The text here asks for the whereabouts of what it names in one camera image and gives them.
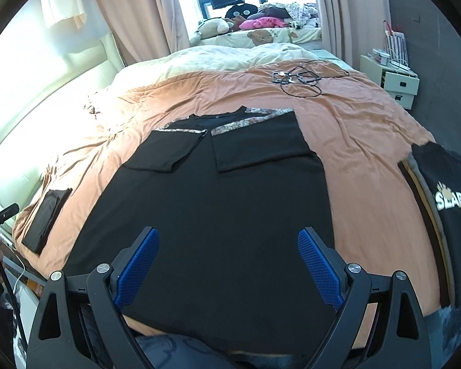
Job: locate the beige right curtain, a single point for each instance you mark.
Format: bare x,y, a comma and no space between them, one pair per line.
352,28

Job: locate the cream upholstered headboard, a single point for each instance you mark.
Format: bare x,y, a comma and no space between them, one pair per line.
35,132

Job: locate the beige curtain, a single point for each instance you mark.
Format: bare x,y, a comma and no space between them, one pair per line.
146,29
352,28

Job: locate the white bedside drawer cabinet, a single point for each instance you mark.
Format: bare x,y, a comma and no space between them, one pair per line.
401,85

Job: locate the black plush toy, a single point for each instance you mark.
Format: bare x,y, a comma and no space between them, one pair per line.
241,9

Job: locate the orange bed blanket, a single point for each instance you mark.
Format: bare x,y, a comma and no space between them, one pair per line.
357,130

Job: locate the black t-shirt with patterned trim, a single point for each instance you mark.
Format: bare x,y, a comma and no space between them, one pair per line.
228,195

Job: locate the cream teddy bear plush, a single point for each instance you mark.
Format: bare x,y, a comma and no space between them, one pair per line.
210,28

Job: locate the folded black garment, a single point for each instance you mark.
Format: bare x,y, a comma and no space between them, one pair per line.
44,219

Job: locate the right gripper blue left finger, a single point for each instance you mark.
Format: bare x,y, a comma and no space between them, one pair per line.
111,288

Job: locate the beige left curtain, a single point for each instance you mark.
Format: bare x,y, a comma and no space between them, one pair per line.
146,29

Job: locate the cream bed blanket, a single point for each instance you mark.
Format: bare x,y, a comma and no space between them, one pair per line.
216,58

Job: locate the black printed shirt stack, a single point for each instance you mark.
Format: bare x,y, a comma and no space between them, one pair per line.
433,174

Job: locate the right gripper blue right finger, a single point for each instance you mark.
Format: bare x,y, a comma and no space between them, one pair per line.
345,287

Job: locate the striped paper bag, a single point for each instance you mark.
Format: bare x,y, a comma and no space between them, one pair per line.
395,45

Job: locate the pink plush toy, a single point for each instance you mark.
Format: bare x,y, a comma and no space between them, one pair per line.
263,22

